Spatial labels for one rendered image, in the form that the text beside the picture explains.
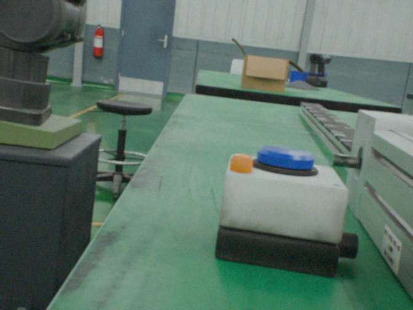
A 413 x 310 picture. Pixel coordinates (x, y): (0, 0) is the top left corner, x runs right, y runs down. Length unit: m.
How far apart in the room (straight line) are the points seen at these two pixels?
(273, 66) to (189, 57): 8.85
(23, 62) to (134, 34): 10.86
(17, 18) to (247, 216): 0.44
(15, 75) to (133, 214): 0.34
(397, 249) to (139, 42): 11.23
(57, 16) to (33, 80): 0.09
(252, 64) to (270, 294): 2.40
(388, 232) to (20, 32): 0.48
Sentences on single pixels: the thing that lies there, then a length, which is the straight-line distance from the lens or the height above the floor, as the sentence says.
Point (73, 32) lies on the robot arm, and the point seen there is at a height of 0.92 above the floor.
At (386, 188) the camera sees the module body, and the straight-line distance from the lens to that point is 0.47.
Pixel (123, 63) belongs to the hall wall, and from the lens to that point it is 11.64.
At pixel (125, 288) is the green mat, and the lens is 0.34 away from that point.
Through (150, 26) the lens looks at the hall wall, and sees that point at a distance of 11.59.
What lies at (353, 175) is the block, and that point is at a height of 0.81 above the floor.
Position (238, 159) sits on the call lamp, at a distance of 0.39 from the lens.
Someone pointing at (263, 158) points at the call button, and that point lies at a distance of 0.41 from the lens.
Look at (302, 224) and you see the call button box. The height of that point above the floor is 0.81.
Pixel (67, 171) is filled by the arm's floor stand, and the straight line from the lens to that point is 0.70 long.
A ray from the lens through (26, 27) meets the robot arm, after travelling 0.74.
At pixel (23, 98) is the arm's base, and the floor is 0.83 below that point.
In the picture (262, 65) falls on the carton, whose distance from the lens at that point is 2.73.
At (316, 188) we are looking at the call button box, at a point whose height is 0.84.
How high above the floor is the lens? 0.91
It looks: 10 degrees down
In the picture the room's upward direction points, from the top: 7 degrees clockwise
